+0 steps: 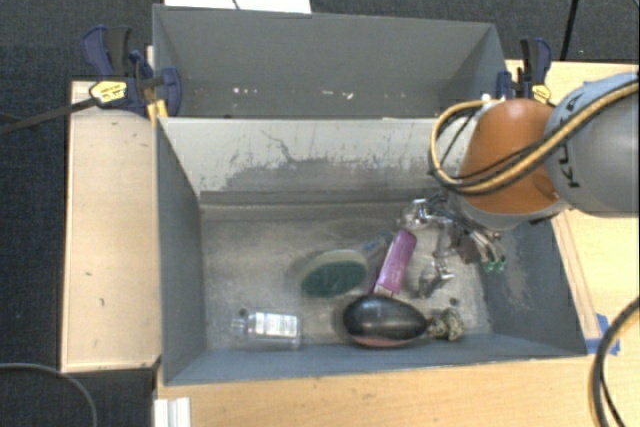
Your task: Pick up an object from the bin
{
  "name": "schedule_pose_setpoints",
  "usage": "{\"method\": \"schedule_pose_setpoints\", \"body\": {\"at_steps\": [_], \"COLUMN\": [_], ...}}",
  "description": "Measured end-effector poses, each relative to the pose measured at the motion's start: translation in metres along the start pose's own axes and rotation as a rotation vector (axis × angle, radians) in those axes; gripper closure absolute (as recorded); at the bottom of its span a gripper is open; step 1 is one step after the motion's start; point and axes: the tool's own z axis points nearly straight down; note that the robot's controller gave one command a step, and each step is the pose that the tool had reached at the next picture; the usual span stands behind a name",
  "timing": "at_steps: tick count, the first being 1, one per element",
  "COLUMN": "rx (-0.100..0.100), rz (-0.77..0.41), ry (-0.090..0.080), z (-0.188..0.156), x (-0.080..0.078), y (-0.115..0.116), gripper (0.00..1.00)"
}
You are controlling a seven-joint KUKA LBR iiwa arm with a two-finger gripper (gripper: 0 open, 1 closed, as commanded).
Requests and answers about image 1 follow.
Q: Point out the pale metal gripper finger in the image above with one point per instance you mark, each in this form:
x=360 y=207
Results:
x=445 y=274
x=426 y=286

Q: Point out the green oval sponge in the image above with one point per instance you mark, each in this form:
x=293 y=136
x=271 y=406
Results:
x=334 y=276

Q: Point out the pale wood flat board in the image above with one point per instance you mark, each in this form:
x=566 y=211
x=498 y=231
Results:
x=110 y=225

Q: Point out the dark purple toy eggplant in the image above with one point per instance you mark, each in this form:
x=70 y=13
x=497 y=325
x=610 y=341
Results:
x=385 y=321

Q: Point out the purple box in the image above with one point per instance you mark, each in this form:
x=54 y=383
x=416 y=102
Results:
x=396 y=262

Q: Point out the grey metal bin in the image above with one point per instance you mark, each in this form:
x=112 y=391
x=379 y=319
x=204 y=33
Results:
x=280 y=155

